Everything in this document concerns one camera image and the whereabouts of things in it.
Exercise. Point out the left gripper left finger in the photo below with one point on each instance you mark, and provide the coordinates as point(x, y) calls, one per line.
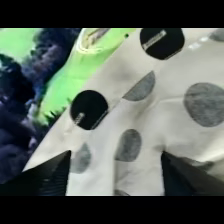
point(50, 176)

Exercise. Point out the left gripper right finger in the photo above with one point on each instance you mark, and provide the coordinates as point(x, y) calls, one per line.
point(181, 178)

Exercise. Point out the white black-dotted shirt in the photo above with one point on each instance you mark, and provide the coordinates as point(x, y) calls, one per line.
point(160, 113)

